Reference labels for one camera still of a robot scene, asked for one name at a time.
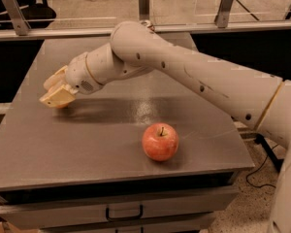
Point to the black stand leg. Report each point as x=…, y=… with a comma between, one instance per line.
x=260, y=140

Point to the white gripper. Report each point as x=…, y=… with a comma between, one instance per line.
x=78, y=74

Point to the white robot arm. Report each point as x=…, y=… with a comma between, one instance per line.
x=259, y=100

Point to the right metal bracket post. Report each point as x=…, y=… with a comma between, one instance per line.
x=223, y=14

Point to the brown soda can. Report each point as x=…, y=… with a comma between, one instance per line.
x=148, y=24

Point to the red apple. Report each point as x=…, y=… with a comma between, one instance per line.
x=160, y=142

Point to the grey drawer with black handle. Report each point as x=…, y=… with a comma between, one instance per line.
x=120, y=207

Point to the orange fruit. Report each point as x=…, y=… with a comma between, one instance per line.
x=63, y=106

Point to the left metal bracket post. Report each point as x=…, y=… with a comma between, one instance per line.
x=20, y=25

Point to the middle metal bracket post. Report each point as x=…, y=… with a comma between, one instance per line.
x=143, y=9

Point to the metal bracket post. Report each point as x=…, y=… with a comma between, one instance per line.
x=20, y=25
x=223, y=14
x=143, y=9

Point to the grey horizontal rail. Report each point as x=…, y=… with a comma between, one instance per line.
x=207, y=28

